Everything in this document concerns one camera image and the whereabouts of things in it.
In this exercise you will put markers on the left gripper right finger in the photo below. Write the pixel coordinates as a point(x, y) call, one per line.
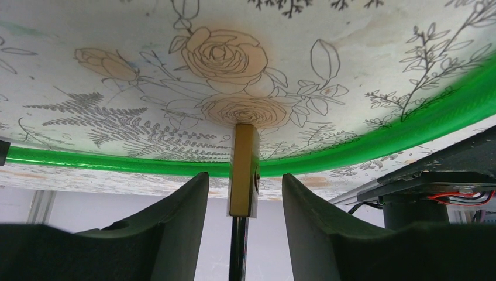
point(327, 243)

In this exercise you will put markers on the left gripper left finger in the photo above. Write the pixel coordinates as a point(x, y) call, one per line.
point(160, 242)

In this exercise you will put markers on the green cable lock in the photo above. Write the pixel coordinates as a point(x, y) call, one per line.
point(472, 103)

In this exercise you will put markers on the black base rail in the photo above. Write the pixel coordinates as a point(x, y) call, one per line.
point(461, 175)

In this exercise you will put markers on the brass padlock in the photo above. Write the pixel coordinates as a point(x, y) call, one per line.
point(243, 192)

